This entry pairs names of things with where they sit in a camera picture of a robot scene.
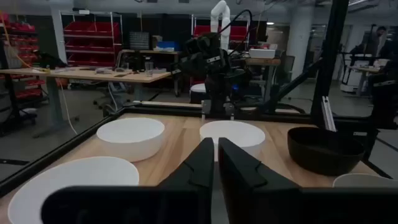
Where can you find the black screen panel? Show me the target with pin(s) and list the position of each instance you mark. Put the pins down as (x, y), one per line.
(140, 40)

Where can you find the blue box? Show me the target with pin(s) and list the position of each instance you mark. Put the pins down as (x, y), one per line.
(168, 46)

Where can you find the black bowl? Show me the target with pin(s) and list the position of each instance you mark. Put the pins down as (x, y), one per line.
(323, 158)

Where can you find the wooden workbench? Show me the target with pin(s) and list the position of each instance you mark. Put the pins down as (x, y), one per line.
(262, 61)

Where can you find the light grey bowl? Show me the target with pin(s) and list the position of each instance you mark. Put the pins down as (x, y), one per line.
(363, 181)

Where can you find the person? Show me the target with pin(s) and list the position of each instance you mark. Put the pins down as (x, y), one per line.
(374, 40)

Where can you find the clear glass cup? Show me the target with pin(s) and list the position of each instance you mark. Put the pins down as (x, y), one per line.
(149, 69)

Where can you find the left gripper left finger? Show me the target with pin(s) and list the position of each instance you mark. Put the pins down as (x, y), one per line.
(174, 202)

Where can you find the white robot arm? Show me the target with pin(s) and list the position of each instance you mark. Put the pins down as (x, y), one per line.
(221, 18)

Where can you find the grey office chair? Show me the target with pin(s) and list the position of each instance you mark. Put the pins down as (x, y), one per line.
(113, 93)

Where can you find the red bin shelf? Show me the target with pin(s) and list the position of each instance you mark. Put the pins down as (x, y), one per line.
(90, 40)
(25, 40)
(236, 31)

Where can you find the silver aluminium bracket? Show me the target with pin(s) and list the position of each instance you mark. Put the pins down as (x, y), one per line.
(328, 113)

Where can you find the white bowl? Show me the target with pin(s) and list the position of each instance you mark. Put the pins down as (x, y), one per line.
(236, 133)
(77, 171)
(130, 140)

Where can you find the long wooden desk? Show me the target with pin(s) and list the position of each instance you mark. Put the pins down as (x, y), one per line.
(93, 74)

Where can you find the black metal table frame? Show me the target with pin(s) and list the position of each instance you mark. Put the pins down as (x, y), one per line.
(329, 62)

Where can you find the white plastic tray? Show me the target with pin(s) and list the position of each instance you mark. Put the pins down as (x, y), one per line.
(261, 53)

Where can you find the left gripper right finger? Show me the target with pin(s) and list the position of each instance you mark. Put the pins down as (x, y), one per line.
(264, 202)

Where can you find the white round stool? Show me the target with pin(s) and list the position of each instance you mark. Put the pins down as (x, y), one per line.
(198, 90)

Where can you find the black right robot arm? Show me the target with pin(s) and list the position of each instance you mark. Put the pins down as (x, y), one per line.
(217, 93)

